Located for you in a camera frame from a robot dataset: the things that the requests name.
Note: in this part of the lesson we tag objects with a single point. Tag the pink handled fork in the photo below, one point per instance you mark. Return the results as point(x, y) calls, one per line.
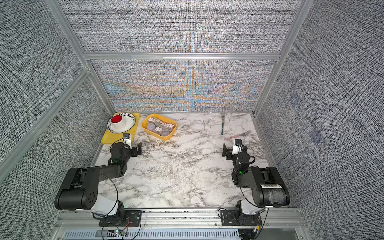
point(237, 136)

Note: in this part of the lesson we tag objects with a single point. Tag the white cup red inside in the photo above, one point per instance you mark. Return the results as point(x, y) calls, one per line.
point(116, 120)

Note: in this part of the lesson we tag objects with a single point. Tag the white patterned bowl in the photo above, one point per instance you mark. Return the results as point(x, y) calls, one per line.
point(129, 120)

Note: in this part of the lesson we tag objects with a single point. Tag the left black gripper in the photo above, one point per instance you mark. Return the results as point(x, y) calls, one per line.
point(134, 149)

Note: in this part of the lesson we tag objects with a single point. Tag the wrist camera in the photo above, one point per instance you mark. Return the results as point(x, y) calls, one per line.
point(127, 141)
point(237, 147)

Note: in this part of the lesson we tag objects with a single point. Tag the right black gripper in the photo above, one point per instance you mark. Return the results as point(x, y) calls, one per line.
point(228, 151)

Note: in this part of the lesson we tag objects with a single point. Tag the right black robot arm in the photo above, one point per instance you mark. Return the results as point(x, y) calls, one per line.
point(266, 184)

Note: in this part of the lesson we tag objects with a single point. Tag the yellow flat tray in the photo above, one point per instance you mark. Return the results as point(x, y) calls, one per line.
point(109, 138)

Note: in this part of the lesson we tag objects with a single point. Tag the round clear clip jar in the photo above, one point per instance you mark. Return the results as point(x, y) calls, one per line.
point(151, 127)

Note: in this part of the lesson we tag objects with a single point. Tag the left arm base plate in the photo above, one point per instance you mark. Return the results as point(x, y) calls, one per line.
point(128, 218)

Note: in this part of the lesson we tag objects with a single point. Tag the yellow plastic storage box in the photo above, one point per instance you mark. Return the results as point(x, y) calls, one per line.
point(162, 123)

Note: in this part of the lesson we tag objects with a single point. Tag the green handled fork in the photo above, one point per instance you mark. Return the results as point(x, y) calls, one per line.
point(223, 122)

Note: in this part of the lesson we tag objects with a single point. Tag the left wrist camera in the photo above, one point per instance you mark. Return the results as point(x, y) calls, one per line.
point(127, 141)

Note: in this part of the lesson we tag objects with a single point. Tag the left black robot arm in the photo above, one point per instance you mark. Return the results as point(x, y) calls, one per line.
point(80, 187)

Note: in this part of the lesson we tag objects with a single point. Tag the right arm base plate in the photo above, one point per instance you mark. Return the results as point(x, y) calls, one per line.
point(234, 218)

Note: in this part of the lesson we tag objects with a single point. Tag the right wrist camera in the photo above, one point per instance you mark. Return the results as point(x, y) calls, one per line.
point(237, 147)

